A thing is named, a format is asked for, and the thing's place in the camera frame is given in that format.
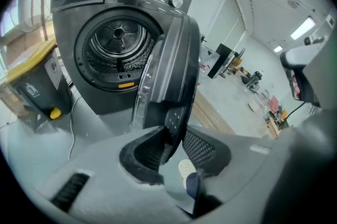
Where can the long ceiling light panel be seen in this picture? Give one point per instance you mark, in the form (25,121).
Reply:
(302,28)

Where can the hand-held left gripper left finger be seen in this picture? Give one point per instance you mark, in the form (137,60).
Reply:
(147,154)

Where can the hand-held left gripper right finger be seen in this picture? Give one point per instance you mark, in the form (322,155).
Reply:
(208,154)

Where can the round black washing machine door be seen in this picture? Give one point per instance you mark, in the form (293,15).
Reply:
(171,67)

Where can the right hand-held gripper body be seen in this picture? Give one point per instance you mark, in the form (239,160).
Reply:
(326,75)

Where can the black cabinet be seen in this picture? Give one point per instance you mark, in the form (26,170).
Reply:
(219,59)

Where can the small ceiling light panel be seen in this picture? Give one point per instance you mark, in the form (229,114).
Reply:
(277,49)

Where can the black cart machine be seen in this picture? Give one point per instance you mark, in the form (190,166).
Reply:
(79,22)

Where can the small black standing fan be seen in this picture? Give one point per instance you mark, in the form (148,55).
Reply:
(238,57)

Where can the clear plastic bag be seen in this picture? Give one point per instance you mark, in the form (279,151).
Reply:
(206,64)

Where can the person's dark blue trousers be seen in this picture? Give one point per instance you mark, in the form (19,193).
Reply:
(193,186)

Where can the plain cardboard box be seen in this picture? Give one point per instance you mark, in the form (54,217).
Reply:
(21,43)

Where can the black bin with yellow lid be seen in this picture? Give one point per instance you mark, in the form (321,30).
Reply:
(39,80)

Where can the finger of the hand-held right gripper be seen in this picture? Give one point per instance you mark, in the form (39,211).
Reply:
(295,58)

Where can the person's right white shoe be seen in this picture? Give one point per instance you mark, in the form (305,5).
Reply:
(187,167)

